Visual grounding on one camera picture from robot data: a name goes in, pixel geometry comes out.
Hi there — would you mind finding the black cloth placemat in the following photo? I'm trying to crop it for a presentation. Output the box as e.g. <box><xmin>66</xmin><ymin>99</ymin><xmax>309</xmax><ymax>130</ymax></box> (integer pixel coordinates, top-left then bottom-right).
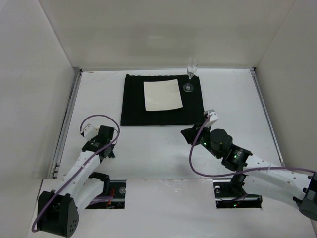
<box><xmin>120</xmin><ymin>74</ymin><xmax>205</xmax><ymax>126</ymax></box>

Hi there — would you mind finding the white square plate black rim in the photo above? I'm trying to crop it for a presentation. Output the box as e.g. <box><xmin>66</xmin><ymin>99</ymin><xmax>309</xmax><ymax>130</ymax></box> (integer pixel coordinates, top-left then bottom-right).
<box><xmin>143</xmin><ymin>79</ymin><xmax>183</xmax><ymax>112</ymax></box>

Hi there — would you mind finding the clear wine glass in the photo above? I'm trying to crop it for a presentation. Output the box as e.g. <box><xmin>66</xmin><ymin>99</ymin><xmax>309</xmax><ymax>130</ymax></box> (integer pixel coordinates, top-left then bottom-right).
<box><xmin>183</xmin><ymin>57</ymin><xmax>199</xmax><ymax>93</ymax></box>

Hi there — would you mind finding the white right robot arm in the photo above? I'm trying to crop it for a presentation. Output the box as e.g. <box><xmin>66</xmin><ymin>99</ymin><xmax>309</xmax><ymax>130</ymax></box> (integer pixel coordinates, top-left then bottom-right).
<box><xmin>181</xmin><ymin>126</ymin><xmax>317</xmax><ymax>220</ymax></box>

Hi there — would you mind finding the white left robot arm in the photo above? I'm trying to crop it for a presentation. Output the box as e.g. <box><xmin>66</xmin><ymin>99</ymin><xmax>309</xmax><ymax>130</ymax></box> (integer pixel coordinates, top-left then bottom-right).
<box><xmin>31</xmin><ymin>125</ymin><xmax>119</xmax><ymax>238</ymax></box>

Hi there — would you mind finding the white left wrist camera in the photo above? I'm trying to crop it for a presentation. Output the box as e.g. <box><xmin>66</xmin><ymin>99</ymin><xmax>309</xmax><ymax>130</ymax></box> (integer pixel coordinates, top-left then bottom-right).
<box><xmin>80</xmin><ymin>124</ymin><xmax>98</xmax><ymax>140</ymax></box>

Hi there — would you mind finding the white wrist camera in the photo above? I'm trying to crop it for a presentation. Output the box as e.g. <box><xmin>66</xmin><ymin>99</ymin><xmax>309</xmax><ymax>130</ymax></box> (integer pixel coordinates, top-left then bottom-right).
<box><xmin>204</xmin><ymin>109</ymin><xmax>218</xmax><ymax>128</ymax></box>
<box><xmin>80</xmin><ymin>124</ymin><xmax>98</xmax><ymax>140</ymax></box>

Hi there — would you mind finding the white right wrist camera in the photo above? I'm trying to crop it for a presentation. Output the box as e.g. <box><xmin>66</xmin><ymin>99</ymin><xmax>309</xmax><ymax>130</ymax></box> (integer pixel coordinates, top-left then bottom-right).
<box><xmin>204</xmin><ymin>109</ymin><xmax>218</xmax><ymax>128</ymax></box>

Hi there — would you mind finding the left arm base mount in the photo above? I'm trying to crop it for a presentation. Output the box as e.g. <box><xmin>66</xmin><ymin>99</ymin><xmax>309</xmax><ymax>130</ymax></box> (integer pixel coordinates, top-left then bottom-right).
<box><xmin>86</xmin><ymin>180</ymin><xmax>127</xmax><ymax>210</ymax></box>

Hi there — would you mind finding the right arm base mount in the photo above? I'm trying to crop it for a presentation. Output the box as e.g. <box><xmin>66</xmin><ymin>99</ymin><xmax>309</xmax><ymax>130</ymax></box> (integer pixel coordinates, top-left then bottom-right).
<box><xmin>213</xmin><ymin>175</ymin><xmax>263</xmax><ymax>209</ymax></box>

